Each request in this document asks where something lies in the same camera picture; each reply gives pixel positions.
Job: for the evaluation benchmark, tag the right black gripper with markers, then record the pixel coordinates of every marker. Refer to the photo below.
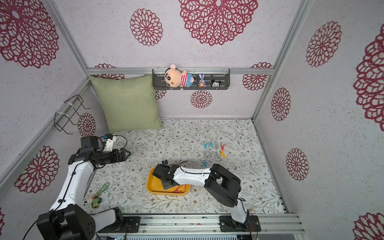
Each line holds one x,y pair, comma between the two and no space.
165,181

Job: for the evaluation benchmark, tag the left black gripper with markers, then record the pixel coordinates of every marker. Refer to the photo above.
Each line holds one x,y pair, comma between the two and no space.
116,158

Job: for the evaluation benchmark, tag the yellow plastic storage box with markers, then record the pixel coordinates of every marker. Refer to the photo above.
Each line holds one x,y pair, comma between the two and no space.
154,186

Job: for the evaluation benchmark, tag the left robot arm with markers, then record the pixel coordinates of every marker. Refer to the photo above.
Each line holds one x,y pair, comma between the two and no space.
67,219

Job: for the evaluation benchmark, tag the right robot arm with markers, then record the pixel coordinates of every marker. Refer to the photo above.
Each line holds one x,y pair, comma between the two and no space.
224,186

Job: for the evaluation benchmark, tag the pile of coloured clothespins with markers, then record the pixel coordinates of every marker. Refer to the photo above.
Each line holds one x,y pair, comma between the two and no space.
182,189

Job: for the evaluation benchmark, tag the green cushion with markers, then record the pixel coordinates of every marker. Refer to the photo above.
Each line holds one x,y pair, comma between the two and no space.
128,104

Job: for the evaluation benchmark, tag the cartoon boy plush doll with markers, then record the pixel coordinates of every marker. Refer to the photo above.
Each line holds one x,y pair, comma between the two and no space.
175,78

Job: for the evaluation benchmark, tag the small blue rabbit figure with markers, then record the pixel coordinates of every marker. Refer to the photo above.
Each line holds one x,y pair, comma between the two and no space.
202,82

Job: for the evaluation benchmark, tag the black white mouse figure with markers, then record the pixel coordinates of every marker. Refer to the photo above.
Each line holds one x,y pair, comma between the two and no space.
216,84

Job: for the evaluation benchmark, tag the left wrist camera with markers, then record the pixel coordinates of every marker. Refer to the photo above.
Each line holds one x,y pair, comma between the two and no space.
108,142

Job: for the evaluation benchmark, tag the green keychain toy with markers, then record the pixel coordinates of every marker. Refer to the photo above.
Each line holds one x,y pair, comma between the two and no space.
95,199

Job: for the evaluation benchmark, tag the black wire wall rack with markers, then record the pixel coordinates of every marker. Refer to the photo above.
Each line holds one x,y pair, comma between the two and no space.
65,117

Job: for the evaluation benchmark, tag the dark grey wall shelf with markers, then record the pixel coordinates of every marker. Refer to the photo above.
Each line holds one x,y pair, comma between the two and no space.
222,75

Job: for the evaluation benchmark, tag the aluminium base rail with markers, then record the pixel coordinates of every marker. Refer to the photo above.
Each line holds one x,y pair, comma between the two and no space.
211,224

